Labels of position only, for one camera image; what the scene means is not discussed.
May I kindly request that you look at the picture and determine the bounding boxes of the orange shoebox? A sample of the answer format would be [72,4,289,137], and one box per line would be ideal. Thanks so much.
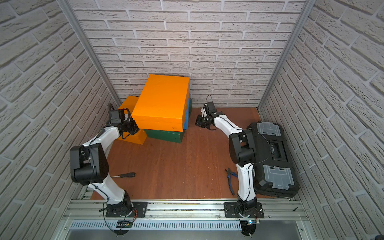
[118,96,147,145]
[132,75,190,132]

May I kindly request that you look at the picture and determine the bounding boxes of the blue shoebox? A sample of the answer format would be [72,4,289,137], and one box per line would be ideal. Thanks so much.
[184,99,192,130]

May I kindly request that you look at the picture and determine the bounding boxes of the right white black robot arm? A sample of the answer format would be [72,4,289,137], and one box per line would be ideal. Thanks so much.
[196,102,257,215]

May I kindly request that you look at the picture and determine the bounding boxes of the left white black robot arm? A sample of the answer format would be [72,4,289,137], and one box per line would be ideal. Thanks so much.
[70,104,139,216]

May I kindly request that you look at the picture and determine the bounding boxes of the green shoebox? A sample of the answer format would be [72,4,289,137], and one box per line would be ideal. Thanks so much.
[143,98,193,144]

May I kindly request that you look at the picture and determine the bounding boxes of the black grey toolbox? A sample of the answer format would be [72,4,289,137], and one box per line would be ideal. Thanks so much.
[247,122,300,198]

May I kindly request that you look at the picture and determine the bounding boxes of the left corner aluminium profile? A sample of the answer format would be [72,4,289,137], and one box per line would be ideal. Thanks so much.
[57,0,122,105]

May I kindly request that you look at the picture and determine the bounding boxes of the corner aluminium profile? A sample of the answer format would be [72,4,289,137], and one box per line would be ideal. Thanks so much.
[257,0,316,110]
[57,0,122,105]

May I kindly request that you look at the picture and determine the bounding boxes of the right corner aluminium profile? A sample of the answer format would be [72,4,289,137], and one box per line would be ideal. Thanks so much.
[257,0,316,110]

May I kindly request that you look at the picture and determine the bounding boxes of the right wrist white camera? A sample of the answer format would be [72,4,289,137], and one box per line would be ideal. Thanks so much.
[201,108,207,118]

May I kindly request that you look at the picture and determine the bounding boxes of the black handled screwdriver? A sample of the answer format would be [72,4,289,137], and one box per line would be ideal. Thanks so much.
[112,172,136,178]

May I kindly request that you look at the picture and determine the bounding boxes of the blue handled pliers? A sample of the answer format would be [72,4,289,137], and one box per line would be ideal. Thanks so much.
[225,168,238,196]

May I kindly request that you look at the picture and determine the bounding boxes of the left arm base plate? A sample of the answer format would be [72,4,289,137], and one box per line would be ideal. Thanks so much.
[105,201,148,218]

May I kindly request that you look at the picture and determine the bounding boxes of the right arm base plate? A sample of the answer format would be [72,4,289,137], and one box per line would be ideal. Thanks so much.
[224,202,265,219]

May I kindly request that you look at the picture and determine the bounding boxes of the aluminium front rail frame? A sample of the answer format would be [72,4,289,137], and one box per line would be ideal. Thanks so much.
[52,198,315,240]

